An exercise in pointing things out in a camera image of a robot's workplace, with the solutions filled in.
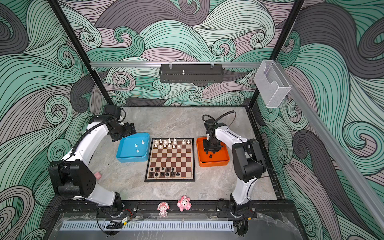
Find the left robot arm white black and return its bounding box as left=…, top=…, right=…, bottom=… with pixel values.
left=48, top=105, right=137, bottom=211

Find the orange plastic tray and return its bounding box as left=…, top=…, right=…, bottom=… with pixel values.
left=197, top=137, right=230, bottom=168

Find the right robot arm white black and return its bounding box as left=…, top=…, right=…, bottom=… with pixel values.
left=202, top=111, right=267, bottom=216

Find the pink pig plush figurine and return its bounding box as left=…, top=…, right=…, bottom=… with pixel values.
left=177, top=195, right=192, bottom=212

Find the aluminium rail back wall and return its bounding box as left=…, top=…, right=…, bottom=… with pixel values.
left=90, top=61, right=261, bottom=69

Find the black front mounting rail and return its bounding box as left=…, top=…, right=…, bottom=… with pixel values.
left=56, top=199, right=298, bottom=220

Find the black perforated wall shelf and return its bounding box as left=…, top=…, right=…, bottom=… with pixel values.
left=159, top=65, right=224, bottom=84

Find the aluminium rail wall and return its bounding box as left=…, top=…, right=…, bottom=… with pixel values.
left=90, top=61, right=261, bottom=69
left=275, top=62, right=384, bottom=230

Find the white slotted cable duct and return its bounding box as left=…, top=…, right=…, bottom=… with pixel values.
left=59, top=220, right=234, bottom=232

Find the folding chessboard brown cream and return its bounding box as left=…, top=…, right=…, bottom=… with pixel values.
left=145, top=138, right=196, bottom=183

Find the pink hooded doll figurine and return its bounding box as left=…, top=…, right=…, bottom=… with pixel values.
left=157, top=202, right=170, bottom=218

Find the small pink cube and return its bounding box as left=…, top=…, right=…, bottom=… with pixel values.
left=94, top=172, right=102, bottom=180

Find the clear acrylic wall holder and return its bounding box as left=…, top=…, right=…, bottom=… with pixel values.
left=254, top=60, right=292, bottom=108

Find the aluminium rail right wall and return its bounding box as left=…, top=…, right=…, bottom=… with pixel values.
left=275, top=62, right=384, bottom=230

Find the blue plastic tray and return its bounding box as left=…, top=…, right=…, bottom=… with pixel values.
left=116, top=133, right=151, bottom=163

